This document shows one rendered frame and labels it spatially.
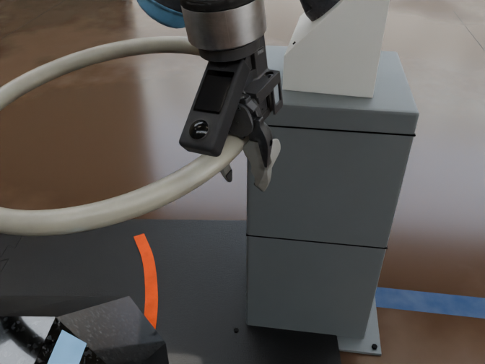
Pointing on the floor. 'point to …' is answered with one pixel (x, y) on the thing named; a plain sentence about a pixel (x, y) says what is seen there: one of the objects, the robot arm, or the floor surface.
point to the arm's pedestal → (328, 207)
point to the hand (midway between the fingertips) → (242, 182)
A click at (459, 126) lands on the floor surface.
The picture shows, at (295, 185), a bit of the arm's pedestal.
